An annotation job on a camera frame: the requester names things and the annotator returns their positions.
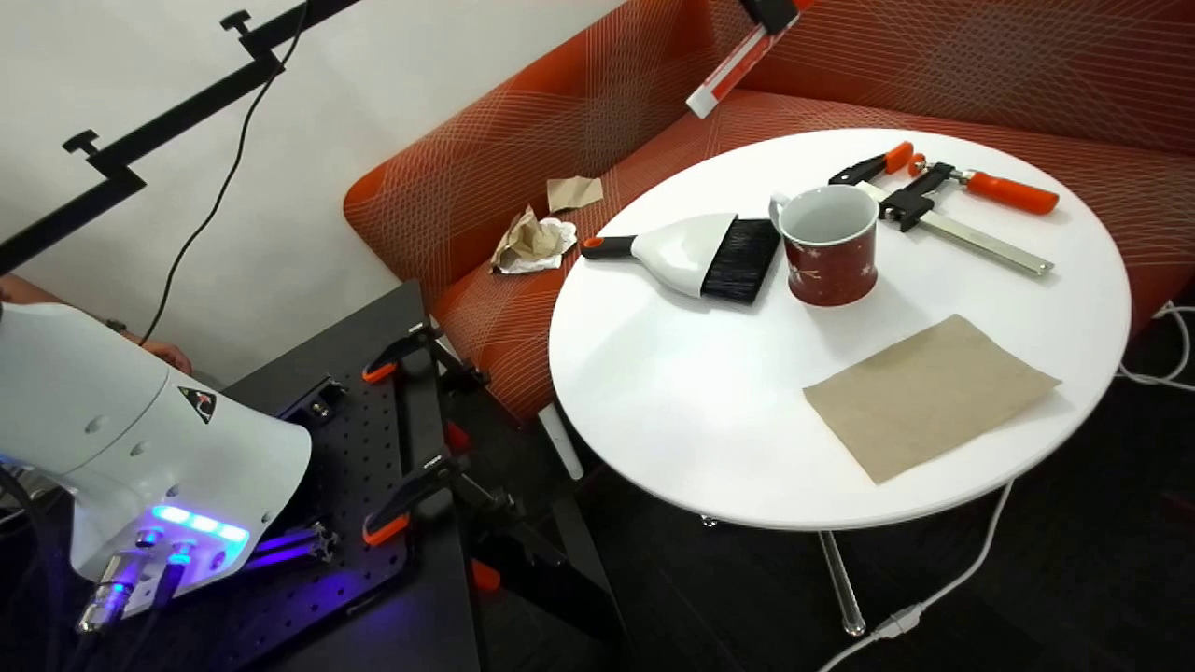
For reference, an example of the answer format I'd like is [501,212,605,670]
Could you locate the orange and white marker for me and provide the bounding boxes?
[684,0,815,122]

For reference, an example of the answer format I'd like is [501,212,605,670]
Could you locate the red cup white inside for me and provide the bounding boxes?
[767,179,886,310]

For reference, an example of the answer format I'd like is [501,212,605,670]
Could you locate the small crumpled brown paper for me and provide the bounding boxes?
[541,173,609,217]

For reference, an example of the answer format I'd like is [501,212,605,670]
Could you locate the orange patterned sofa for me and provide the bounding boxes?
[339,0,1195,427]

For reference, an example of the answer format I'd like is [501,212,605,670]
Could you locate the large crumpled brown paper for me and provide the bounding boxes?
[486,202,583,279]

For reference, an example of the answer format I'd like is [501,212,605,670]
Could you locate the brown paper sheet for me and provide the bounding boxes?
[798,310,1065,489]

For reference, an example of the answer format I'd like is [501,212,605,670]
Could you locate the black clamp orange grips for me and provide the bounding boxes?
[355,447,535,553]
[355,312,492,392]

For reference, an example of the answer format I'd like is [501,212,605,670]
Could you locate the metal table leg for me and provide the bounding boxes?
[815,529,872,644]

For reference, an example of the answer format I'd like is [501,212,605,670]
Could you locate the bar clamp orange handle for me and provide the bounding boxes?
[828,140,1065,279]

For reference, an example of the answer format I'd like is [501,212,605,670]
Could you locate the white cable loop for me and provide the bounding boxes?
[1117,299,1195,392]

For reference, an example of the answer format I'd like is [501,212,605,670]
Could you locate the thin black hanging cable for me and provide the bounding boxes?
[139,34,303,351]

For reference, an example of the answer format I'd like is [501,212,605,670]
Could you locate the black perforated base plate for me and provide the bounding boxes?
[70,279,482,672]

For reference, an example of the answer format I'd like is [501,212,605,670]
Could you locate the black camera mounting rail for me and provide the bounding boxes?
[0,0,366,278]

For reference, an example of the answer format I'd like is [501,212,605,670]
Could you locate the white floor cable with switch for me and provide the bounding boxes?
[815,477,1019,672]

